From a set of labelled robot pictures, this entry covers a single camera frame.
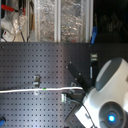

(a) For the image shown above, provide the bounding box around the white aluminium frame post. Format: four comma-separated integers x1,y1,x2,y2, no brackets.
54,0,61,43

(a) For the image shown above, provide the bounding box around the red handled tool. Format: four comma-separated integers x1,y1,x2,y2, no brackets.
1,4,25,15

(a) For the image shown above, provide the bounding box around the white cable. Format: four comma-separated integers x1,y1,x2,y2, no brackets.
0,86,84,94

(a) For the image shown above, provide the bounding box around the metal cable clip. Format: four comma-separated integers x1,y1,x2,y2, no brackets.
33,75,40,95

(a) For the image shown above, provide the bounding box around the black thin cable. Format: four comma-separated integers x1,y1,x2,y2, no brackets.
67,96,98,128

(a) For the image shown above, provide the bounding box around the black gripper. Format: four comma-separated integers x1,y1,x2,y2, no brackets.
68,63,93,97

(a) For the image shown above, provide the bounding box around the bubble wrap panel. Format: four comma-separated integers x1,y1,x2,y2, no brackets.
34,0,86,43

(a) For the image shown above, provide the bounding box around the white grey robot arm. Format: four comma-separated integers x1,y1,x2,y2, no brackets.
68,58,128,128

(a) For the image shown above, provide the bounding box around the blue object at corner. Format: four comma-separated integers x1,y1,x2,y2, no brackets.
0,116,6,127

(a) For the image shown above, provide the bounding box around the metal bracket on board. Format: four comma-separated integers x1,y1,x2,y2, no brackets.
90,53,98,61

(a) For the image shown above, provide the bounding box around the silver cable connector plug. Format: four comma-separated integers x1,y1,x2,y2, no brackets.
61,93,67,103

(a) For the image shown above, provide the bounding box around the black perforated board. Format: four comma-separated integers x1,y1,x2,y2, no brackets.
0,42,128,128

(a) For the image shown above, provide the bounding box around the blue handled tool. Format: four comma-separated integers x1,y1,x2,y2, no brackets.
91,26,98,44

